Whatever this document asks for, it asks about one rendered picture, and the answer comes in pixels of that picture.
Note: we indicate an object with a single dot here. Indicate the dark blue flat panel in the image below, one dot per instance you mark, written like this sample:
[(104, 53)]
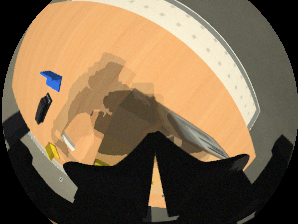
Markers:
[(53, 79)]

